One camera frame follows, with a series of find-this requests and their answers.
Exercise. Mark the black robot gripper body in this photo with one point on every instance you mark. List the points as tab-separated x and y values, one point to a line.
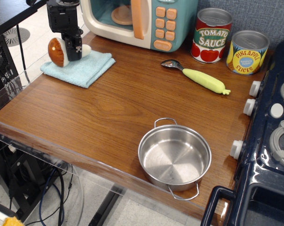
62	17

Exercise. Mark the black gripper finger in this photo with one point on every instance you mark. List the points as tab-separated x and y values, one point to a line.
73	48

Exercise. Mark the plush mushroom toy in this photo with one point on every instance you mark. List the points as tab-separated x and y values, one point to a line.
57	52

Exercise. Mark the light blue folded cloth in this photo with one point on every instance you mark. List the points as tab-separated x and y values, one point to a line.
83	72

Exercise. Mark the black desk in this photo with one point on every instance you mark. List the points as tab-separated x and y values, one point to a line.
12	12

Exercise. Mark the black computer tower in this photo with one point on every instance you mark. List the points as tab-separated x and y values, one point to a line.
8	69

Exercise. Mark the clear acrylic guard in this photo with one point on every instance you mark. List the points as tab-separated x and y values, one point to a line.
99	128

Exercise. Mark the toy microwave oven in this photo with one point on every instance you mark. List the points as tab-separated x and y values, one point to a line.
160	25

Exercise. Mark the tomato sauce can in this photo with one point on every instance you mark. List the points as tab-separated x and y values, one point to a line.
211	33

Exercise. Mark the stainless steel pot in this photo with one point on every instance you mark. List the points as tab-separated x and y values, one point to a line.
175	158

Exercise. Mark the pineapple slices can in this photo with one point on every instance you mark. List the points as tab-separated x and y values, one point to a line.
247	52

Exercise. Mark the dark blue toy stove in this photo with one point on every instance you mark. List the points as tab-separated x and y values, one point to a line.
258	195

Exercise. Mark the spoon with green handle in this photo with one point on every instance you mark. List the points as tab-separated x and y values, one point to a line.
201	78

